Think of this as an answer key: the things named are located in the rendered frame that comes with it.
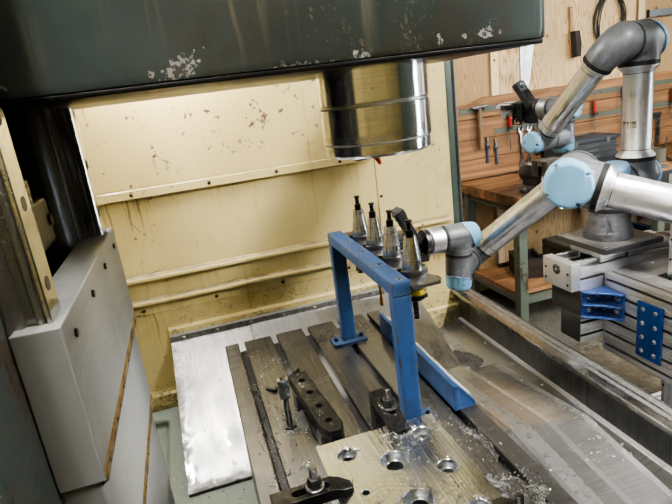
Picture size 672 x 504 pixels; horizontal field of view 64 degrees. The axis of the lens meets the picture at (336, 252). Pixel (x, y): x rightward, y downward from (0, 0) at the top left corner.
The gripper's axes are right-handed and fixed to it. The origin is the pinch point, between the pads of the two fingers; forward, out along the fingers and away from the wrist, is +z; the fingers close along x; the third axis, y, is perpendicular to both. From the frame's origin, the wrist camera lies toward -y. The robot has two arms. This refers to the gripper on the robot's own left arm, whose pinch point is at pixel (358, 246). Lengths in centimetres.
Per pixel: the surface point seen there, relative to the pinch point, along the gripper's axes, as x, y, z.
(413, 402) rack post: -40.1, 23.6, 3.4
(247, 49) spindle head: -67, -45, 32
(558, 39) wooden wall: 208, -62, -224
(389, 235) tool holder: -23.4, -8.2, -0.1
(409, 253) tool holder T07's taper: -34.5, -6.9, 0.1
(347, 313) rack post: 3.9, 20.2, 3.5
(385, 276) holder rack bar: -35.3, -3.2, 5.9
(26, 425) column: -80, -12, 59
